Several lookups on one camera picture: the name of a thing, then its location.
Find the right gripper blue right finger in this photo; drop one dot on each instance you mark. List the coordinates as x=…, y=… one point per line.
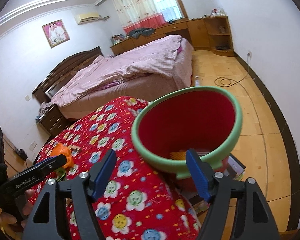
x=202, y=175

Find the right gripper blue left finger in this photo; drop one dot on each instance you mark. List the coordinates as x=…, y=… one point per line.
x=100, y=174

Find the yellow foam fruit net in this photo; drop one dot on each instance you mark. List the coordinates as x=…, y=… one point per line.
x=181, y=155

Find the green snack wrapper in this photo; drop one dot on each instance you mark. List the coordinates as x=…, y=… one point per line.
x=61, y=174

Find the orange plastic bag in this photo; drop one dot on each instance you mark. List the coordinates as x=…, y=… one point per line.
x=60, y=149

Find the person's left hand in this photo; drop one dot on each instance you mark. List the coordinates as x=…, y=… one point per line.
x=16, y=208

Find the red floral smiley quilt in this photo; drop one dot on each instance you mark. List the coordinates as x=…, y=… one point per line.
x=137, y=203

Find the red bin with green rim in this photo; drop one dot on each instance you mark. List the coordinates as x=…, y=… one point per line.
x=205, y=118

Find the dark wooden nightstand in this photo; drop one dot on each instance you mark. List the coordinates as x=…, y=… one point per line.
x=53, y=121

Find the dark wooden bed headboard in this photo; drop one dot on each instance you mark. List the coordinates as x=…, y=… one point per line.
x=68, y=66

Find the pink bed duvet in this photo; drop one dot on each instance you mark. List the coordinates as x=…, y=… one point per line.
x=147, y=72

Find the books on desk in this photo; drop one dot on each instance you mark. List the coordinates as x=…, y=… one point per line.
x=117, y=39

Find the corner wooden shelf unit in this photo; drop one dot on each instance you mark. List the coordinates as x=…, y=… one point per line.
x=219, y=33

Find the dark clothes on desk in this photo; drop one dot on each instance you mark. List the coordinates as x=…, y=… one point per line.
x=136, y=33

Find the long wooden desk cabinet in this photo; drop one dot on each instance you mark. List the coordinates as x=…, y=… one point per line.
x=194, y=31

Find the framed wedding photo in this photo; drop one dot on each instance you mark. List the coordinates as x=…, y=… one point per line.
x=55, y=33

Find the cream and red curtain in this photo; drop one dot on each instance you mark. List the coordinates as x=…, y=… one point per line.
x=134, y=14

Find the window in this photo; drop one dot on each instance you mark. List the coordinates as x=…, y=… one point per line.
x=170, y=9

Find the black charger on wall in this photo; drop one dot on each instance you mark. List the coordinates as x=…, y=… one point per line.
x=22, y=154

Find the wall air conditioner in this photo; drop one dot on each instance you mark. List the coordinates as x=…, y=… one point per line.
x=87, y=17

